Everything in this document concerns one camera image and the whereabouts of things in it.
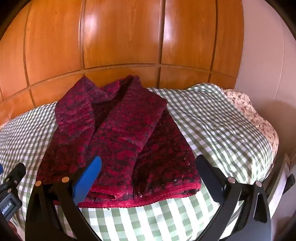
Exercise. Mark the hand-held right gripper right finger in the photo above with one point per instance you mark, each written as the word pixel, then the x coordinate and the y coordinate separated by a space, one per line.
pixel 208 172

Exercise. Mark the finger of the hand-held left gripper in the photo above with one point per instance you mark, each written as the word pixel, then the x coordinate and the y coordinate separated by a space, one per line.
pixel 16 173

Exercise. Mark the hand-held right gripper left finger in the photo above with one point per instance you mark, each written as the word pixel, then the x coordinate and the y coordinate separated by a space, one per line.
pixel 89 180

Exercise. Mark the dark red fleece garment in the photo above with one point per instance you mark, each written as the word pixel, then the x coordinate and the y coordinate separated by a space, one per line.
pixel 129 129

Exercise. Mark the green checked bed sheet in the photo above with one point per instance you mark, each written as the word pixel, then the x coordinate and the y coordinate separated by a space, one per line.
pixel 219 129

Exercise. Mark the floral bed cover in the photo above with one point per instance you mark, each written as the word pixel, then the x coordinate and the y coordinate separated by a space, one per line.
pixel 245 104

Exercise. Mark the pale bed frame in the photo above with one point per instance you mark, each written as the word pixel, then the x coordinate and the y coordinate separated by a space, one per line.
pixel 281 176

